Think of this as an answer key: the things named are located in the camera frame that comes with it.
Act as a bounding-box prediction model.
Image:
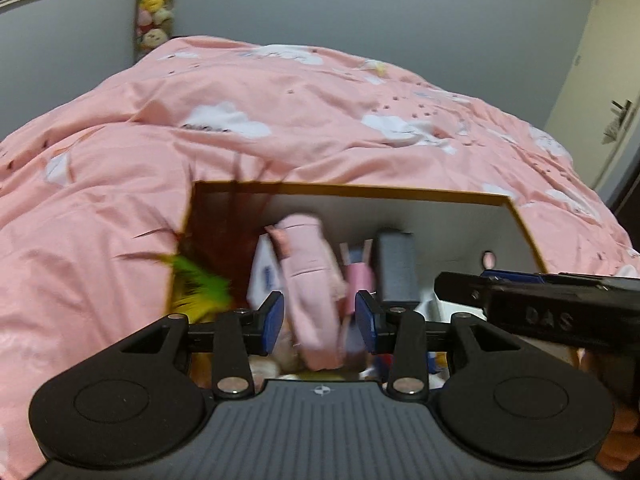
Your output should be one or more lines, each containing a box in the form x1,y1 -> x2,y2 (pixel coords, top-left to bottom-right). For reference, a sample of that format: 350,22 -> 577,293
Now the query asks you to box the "person's right hand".
580,347 -> 640,473

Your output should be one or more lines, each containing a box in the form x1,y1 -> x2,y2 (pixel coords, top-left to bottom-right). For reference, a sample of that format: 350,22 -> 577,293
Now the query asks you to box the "small pink hanging pendant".
602,115 -> 624,145

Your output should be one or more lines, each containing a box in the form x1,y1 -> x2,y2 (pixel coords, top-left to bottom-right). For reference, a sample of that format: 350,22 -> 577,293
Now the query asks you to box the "white door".
542,0 -> 640,191

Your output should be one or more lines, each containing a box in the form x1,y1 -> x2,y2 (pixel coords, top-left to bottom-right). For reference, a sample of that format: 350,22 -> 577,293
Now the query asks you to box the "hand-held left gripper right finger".
355,290 -> 523,396

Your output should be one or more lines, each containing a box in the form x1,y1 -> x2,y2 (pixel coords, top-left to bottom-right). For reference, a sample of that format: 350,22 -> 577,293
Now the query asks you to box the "orange cardboard box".
162,179 -> 576,391

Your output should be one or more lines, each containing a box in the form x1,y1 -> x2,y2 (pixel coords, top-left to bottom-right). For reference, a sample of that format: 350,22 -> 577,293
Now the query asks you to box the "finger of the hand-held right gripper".
434,270 -> 546,307

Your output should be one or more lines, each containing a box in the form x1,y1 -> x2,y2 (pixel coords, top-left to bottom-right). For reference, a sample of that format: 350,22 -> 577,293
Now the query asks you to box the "small pink card holder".
339,240 -> 378,322

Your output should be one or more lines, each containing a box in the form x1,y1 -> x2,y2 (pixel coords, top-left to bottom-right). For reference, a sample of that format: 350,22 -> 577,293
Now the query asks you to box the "dark red feather toy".
115,152 -> 281,322

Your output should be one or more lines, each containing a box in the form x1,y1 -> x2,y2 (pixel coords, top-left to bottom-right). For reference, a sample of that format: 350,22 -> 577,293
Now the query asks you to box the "pink printed duvet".
0,35 -> 640,480

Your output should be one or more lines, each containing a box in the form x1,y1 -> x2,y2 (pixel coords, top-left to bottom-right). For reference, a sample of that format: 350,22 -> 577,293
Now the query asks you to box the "grey rectangular case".
375,229 -> 420,304

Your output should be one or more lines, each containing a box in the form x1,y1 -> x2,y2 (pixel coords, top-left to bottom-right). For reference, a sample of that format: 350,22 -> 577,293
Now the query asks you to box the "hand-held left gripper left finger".
117,291 -> 285,400

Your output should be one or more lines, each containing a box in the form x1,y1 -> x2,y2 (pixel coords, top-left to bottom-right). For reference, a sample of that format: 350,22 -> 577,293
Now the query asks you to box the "white lotion tube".
246,234 -> 287,311

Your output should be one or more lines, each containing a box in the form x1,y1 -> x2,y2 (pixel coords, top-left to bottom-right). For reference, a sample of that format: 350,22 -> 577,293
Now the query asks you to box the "clear tube of plush toys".
134,0 -> 176,58

